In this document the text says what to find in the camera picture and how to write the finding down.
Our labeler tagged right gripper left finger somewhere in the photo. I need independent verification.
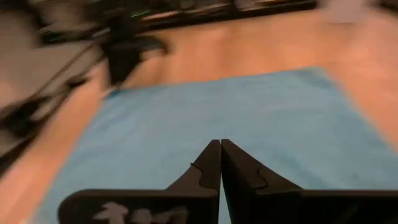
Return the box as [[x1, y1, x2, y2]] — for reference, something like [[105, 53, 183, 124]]
[[57, 139, 221, 224]]

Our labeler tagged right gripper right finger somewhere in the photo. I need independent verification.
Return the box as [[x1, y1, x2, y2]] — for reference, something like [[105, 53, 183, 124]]
[[221, 139, 398, 224]]

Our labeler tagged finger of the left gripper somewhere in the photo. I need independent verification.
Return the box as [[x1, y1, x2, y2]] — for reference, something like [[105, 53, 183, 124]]
[[108, 58, 137, 86]]

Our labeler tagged blue microfiber towel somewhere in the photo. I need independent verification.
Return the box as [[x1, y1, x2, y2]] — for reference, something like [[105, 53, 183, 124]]
[[34, 67, 398, 224]]

